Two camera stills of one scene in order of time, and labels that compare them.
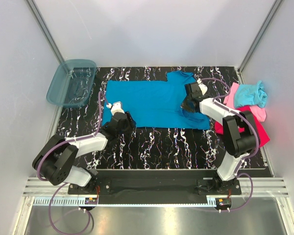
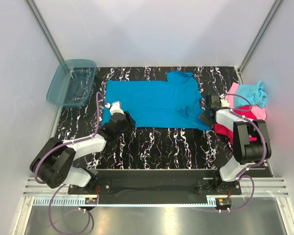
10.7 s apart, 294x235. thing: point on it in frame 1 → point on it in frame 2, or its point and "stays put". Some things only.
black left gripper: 131,124 stays put
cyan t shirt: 250,94 stays put
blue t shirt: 155,104 stays put
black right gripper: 184,106 → 203,117
